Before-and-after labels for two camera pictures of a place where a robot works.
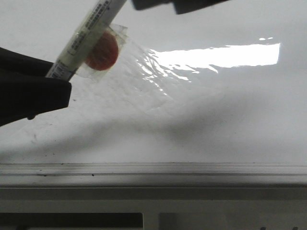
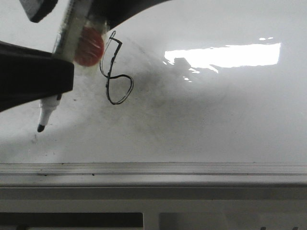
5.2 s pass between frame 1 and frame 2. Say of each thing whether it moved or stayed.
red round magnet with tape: moved
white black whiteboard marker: moved
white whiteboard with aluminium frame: stayed
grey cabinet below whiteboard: stayed
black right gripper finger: moved
